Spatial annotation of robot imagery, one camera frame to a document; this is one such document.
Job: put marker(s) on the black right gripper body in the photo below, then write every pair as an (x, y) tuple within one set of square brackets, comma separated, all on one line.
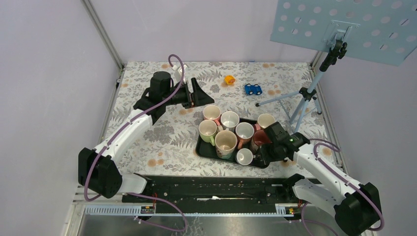
[(269, 153)]

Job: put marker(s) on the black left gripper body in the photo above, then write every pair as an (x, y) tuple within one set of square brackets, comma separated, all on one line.
[(183, 97)]

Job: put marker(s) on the salmon pink ceramic mug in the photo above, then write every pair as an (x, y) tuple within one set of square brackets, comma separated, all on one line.
[(212, 112)]

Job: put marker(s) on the yellow ceramic mug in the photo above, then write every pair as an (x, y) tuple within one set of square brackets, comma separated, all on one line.
[(263, 121)]

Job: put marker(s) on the green ceramic mug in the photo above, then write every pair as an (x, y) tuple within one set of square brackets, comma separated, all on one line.
[(208, 131)]

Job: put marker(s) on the blue white ceramic mug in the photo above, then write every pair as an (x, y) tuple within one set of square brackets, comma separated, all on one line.
[(229, 120)]

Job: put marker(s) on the brown ceramic mug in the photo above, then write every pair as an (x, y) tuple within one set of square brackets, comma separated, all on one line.
[(244, 132)]

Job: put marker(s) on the grey ceramic mug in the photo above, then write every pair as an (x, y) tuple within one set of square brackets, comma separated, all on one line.
[(244, 157)]

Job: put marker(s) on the beige teal ceramic mug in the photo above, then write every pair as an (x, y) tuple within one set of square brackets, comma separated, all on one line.
[(225, 144)]

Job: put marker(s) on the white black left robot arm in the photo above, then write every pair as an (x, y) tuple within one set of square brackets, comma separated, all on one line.
[(97, 167)]

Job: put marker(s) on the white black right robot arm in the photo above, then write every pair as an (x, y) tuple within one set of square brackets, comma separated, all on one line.
[(356, 207)]

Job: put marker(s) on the small orange toy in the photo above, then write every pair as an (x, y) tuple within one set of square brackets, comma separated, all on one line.
[(229, 80)]

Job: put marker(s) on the black plastic tray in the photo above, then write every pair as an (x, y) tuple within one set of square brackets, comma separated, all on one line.
[(206, 150)]

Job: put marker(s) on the blue toy car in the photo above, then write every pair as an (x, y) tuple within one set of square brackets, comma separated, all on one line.
[(251, 89)]

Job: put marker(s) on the light blue tripod stand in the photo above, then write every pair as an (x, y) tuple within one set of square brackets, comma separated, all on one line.
[(335, 52)]

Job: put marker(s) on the light blue perforated board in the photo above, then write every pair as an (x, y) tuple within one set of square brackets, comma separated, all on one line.
[(381, 31)]

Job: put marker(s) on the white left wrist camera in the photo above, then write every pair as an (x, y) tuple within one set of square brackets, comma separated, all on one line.
[(178, 73)]

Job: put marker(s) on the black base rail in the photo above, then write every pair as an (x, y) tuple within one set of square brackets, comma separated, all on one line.
[(221, 194)]

